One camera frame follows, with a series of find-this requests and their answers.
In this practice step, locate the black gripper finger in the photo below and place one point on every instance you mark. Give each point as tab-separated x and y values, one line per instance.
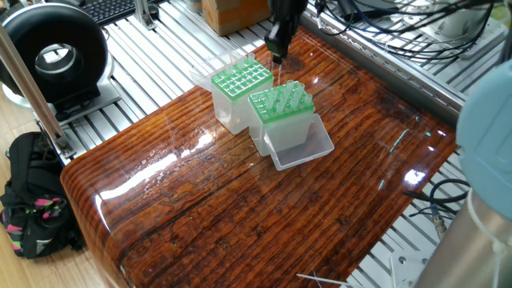
283	45
272	42

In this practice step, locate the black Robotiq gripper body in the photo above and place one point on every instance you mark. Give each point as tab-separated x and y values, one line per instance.
286	14

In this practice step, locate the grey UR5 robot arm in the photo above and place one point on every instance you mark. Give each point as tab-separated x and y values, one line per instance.
488	184

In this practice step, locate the brown cardboard box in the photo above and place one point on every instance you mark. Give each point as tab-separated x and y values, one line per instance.
224	12

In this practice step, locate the green rack clear tip box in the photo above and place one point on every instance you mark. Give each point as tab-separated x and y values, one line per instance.
228	112
276	140

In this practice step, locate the perforated silver metal plate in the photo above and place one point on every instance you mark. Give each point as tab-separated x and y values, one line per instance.
452	24

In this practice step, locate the black keyboard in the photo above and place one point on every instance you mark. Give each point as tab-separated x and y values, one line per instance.
108	8

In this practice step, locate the glossy wooden table board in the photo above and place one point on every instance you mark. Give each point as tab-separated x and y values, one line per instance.
240	208

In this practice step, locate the black backpack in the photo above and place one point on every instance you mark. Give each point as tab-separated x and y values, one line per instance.
32	200

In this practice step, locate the short aluminium post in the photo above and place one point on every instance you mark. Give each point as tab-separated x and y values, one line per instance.
146	12

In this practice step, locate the aluminium frame post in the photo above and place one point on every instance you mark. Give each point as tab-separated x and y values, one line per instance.
36	104

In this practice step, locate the silver robot mount plate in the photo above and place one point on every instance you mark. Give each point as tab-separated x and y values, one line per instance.
412	272

